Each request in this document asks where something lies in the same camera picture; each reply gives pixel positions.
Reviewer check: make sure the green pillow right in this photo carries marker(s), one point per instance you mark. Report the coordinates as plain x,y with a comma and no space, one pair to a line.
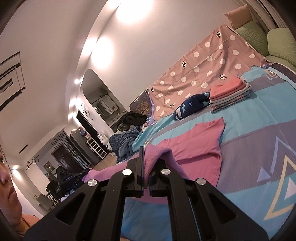
281,47

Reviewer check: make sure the black clothing heap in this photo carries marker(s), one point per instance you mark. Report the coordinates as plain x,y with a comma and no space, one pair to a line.
131,119

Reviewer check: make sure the orange quilted jacket sleeve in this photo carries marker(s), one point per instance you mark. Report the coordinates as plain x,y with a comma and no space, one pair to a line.
27,221

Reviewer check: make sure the pink garment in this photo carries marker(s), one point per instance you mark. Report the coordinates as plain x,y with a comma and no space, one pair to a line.
193,154

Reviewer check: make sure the green pillow left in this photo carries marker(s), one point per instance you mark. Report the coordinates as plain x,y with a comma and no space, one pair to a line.
255,36

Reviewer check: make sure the green pillow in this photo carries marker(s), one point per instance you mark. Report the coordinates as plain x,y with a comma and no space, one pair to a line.
255,36
281,47

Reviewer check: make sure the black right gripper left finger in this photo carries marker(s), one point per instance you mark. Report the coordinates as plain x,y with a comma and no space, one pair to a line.
95,210

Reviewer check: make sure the black television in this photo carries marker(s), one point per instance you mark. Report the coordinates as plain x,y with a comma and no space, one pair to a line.
89,128

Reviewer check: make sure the blue grey geometric bedspread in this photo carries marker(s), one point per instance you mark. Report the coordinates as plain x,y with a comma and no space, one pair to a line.
257,147

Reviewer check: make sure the dark cabinet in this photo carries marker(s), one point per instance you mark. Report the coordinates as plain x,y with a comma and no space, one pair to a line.
80,143

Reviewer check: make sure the peach pillow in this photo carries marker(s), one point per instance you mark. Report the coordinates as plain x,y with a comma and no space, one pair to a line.
239,16

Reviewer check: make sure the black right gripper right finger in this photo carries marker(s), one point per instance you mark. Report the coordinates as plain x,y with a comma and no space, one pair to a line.
198,211

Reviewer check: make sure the coral folded garment on stack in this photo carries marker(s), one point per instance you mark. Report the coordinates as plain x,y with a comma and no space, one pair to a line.
226,89

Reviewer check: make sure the white shelf unit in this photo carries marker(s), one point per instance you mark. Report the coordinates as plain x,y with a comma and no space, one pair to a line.
96,148

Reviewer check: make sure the dark blue blanket heap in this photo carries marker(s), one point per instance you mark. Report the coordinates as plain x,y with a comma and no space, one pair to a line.
121,144

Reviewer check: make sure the navy star patterned garment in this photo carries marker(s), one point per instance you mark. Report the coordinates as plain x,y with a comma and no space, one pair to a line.
191,105

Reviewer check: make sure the grey folded garment in stack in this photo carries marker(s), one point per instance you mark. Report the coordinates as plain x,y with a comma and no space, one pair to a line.
232,96

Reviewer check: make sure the patterned folded garment at bottom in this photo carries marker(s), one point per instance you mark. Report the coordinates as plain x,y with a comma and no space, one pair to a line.
239,98

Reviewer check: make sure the person's face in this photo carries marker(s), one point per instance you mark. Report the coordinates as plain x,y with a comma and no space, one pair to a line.
10,204

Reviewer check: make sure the floral dark cushion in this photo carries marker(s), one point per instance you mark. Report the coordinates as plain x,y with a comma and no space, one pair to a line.
142,104

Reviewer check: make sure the pink polka dot sheet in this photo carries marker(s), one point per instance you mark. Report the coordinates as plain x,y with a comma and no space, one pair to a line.
213,61

